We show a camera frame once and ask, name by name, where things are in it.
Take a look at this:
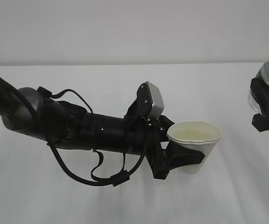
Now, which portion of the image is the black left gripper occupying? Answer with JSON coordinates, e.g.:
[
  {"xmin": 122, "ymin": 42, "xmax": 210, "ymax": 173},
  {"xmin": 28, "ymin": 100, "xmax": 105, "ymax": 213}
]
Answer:
[{"xmin": 125, "ymin": 115, "xmax": 205, "ymax": 180}]

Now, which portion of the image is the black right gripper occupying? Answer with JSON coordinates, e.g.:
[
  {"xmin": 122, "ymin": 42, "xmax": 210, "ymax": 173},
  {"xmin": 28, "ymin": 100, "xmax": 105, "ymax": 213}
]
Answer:
[{"xmin": 250, "ymin": 77, "xmax": 269, "ymax": 132}]

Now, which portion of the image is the white paper cup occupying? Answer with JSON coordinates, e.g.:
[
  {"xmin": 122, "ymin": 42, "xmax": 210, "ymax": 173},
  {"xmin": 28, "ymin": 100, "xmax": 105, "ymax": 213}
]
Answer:
[{"xmin": 167, "ymin": 120, "xmax": 221, "ymax": 175}]

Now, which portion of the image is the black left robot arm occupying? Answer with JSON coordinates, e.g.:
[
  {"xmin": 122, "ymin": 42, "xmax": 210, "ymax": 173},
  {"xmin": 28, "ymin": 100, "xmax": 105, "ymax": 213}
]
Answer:
[{"xmin": 0, "ymin": 77, "xmax": 205, "ymax": 186}]

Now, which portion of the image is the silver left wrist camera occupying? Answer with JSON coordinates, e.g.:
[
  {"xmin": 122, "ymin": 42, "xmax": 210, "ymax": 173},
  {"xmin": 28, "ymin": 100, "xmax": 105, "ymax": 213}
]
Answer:
[{"xmin": 136, "ymin": 81, "xmax": 164, "ymax": 119}]

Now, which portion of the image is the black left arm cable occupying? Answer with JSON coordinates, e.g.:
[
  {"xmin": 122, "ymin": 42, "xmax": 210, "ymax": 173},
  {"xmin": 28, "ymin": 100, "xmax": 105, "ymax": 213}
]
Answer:
[{"xmin": 6, "ymin": 86, "xmax": 149, "ymax": 187}]

